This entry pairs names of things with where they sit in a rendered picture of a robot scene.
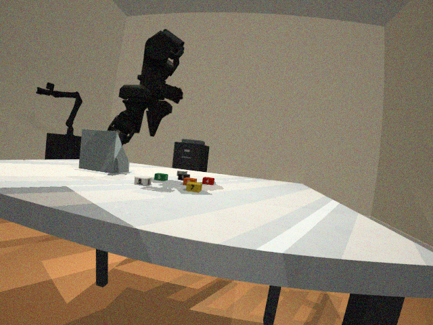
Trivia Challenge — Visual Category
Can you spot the yellow digit block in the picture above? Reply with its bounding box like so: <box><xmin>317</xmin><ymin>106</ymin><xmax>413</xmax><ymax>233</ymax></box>
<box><xmin>186</xmin><ymin>182</ymin><xmax>202</xmax><ymax>193</ymax></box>

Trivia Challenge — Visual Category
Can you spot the green block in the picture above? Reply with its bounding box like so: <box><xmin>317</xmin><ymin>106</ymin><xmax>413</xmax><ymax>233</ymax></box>
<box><xmin>154</xmin><ymin>173</ymin><xmax>168</xmax><ymax>181</ymax></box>

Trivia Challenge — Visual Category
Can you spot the orange block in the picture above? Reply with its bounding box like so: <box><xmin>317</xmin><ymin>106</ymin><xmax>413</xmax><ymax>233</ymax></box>
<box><xmin>183</xmin><ymin>177</ymin><xmax>197</xmax><ymax>186</ymax></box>

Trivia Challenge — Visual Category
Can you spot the red block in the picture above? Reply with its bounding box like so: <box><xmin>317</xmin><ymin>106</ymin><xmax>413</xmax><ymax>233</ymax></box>
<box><xmin>202</xmin><ymin>177</ymin><xmax>214</xmax><ymax>185</ymax></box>

